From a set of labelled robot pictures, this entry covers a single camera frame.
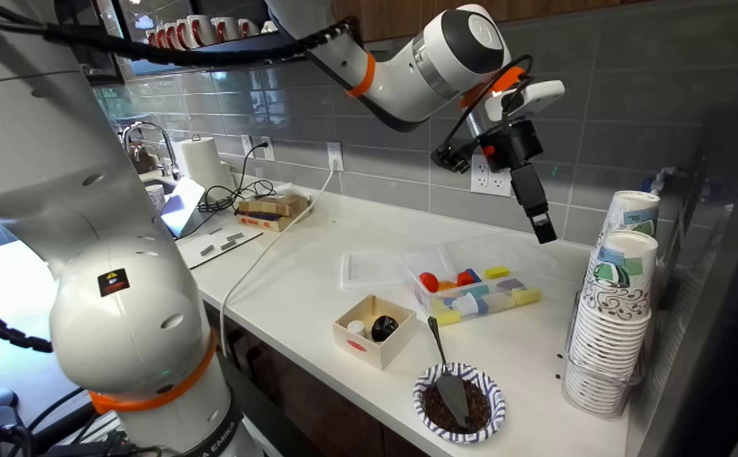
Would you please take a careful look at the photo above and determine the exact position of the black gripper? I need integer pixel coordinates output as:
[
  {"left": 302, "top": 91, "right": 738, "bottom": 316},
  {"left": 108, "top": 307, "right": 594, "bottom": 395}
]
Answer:
[{"left": 481, "top": 78, "right": 564, "bottom": 243}]

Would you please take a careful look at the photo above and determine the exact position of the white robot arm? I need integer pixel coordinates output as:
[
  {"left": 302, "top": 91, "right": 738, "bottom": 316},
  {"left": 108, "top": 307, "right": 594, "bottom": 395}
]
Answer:
[{"left": 0, "top": 0, "right": 564, "bottom": 457}]

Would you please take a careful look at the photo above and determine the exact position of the tall paper cup stack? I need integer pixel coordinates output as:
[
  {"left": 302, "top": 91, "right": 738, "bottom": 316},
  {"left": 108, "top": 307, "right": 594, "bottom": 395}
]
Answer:
[{"left": 600, "top": 191, "right": 660, "bottom": 236}]

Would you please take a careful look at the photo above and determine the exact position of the short paper cup stack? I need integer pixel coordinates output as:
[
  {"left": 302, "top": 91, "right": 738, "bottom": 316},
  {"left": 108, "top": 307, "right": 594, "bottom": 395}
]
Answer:
[{"left": 563, "top": 232, "right": 656, "bottom": 417}]

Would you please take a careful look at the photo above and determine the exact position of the clear box of coloured blocks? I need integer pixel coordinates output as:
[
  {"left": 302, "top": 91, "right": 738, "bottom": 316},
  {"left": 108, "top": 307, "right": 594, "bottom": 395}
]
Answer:
[{"left": 400, "top": 239, "right": 543, "bottom": 324}]

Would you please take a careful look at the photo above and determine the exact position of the patterned paper plate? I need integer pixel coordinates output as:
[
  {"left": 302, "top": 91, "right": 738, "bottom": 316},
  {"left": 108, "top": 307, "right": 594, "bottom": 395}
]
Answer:
[{"left": 410, "top": 364, "right": 507, "bottom": 445}]

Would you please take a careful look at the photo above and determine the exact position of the black round object in box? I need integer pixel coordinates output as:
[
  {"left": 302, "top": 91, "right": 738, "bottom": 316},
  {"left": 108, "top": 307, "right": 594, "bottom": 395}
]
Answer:
[{"left": 369, "top": 316, "right": 397, "bottom": 342}]

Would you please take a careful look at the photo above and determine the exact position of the metal spoon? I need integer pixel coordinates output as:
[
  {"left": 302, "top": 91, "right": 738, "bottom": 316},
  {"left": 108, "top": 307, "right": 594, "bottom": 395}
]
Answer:
[{"left": 429, "top": 317, "right": 468, "bottom": 430}]

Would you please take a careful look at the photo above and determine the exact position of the white plastic box lid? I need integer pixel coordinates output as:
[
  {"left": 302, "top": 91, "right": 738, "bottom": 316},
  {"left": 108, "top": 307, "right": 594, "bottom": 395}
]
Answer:
[{"left": 340, "top": 248, "right": 435, "bottom": 290}]

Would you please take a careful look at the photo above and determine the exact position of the small wooden box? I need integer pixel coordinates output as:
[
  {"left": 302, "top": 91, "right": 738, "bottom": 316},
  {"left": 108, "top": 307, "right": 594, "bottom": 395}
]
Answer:
[{"left": 332, "top": 295, "right": 416, "bottom": 368}]

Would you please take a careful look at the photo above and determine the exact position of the white round object in box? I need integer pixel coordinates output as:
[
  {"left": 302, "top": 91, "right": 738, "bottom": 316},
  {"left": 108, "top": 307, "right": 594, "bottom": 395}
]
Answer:
[{"left": 344, "top": 321, "right": 367, "bottom": 338}]

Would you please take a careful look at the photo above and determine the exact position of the black coffee machine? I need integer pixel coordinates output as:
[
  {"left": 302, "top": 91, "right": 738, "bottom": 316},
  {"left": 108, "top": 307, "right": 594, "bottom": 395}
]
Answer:
[{"left": 625, "top": 129, "right": 738, "bottom": 457}]

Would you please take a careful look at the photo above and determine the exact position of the wooden upper cabinet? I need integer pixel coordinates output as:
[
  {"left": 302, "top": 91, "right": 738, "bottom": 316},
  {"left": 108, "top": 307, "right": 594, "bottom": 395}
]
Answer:
[{"left": 332, "top": 0, "right": 641, "bottom": 45}]

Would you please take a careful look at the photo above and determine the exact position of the white paper towel roll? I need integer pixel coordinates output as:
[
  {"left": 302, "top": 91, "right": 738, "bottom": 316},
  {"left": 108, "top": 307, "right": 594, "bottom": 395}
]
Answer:
[{"left": 176, "top": 138, "right": 225, "bottom": 187}]

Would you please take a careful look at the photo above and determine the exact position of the white wall outlet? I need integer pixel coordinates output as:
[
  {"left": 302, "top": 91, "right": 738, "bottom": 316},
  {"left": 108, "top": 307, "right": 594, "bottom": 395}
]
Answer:
[{"left": 468, "top": 156, "right": 512, "bottom": 197}]

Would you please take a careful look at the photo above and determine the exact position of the white power cable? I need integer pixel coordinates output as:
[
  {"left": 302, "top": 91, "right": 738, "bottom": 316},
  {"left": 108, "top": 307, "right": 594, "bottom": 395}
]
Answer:
[{"left": 214, "top": 163, "right": 336, "bottom": 357}]

